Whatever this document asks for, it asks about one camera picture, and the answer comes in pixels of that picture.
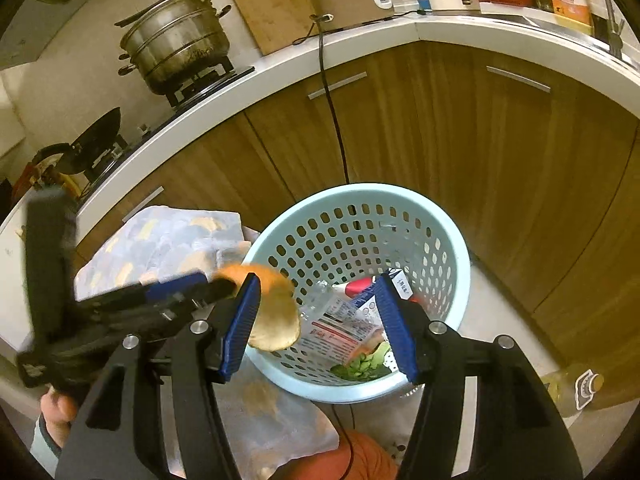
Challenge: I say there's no steel steamer pot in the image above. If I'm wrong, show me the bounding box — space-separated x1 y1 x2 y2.
114 0 234 96

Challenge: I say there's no person's left hand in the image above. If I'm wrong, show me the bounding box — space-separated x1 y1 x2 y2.
40 390 79 424

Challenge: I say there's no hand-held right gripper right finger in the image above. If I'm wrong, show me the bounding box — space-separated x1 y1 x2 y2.
372 272 583 480

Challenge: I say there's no wooden cutting board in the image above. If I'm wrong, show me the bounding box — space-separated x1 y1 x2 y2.
220 0 321 57

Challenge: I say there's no green vegetable scrap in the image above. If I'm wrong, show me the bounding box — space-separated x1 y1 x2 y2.
330 342 396 381

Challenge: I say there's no metal cabinet handle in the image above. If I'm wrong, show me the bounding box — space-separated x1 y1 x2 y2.
122 187 164 221
486 65 551 94
307 72 369 101

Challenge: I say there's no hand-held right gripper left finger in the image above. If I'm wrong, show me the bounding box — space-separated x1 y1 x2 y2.
55 272 262 480

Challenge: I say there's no person's orange clothing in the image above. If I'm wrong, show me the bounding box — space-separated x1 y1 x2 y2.
270 430 401 480

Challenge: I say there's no range hood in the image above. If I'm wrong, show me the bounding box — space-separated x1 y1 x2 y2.
0 0 146 69

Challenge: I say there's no black gas stove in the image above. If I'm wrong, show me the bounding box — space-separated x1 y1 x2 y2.
82 55 257 164

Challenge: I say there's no light blue plastic basket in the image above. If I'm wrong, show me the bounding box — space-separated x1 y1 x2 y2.
240 183 472 404

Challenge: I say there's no metal faucet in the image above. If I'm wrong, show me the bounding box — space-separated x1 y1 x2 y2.
600 0 626 59

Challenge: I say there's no person's left forearm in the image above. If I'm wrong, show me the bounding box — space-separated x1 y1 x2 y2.
30 412 68 468

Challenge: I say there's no yellow oil bottle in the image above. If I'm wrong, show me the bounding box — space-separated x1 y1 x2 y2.
544 0 595 37

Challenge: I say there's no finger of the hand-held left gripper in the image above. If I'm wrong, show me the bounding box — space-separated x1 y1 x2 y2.
115 272 237 319

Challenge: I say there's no white countertop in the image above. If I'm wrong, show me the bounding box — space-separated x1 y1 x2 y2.
75 12 640 233

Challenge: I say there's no wooden kitchen cabinet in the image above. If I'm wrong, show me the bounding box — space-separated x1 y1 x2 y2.
75 40 640 411

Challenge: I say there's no clear cooking oil bottle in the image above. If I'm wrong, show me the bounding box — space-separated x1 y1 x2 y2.
542 364 606 419

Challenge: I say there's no orange fruit peel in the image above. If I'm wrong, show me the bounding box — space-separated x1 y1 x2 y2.
220 262 301 352

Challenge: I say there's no black wok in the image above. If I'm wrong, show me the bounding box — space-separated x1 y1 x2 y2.
37 106 126 174

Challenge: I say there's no white appliance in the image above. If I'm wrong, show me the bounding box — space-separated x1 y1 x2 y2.
0 210 31 341

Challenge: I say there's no white red printed wrapper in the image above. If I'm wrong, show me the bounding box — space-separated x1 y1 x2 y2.
297 305 384 364

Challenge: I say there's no printed tablecloth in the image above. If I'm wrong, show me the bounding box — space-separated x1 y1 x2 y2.
74 205 341 479

